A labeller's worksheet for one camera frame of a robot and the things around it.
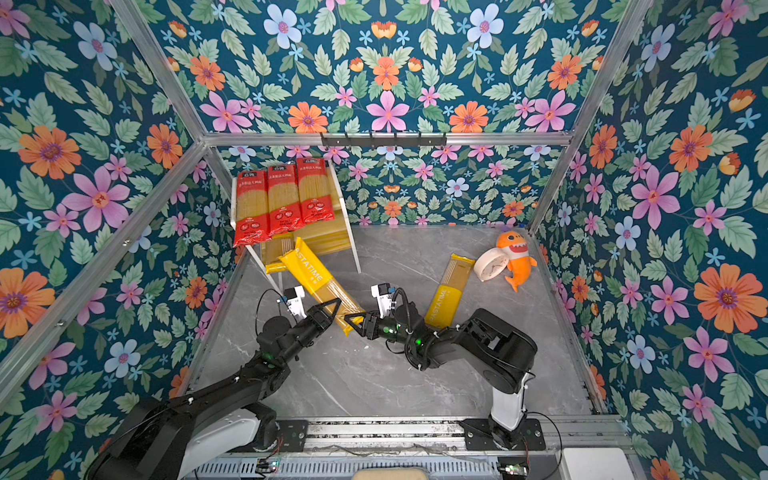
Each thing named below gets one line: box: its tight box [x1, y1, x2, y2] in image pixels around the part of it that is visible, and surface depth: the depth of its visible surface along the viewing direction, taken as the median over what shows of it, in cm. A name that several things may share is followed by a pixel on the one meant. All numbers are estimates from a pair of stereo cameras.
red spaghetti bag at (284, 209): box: [267, 164, 304, 237], surface depth 80 cm
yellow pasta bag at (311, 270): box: [266, 237, 365, 336], surface depth 82 cm
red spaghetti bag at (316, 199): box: [296, 158, 335, 224], surface depth 82 cm
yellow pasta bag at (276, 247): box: [261, 232, 294, 265], surface depth 92 cm
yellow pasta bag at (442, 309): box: [424, 253, 476, 328], surface depth 101 cm
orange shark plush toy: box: [496, 231, 538, 293], surface depth 105 cm
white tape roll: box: [474, 247, 509, 282], surface depth 100 cm
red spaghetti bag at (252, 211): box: [234, 170, 272, 248], surface depth 78 cm
